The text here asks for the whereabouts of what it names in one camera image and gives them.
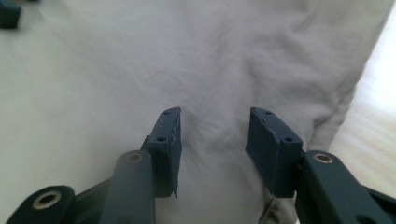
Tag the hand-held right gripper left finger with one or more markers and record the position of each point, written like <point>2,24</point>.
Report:
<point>166,149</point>

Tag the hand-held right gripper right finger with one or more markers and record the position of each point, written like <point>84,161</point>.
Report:
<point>274,152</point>

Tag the beige shorts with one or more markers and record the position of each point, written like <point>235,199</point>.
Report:
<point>211,62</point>

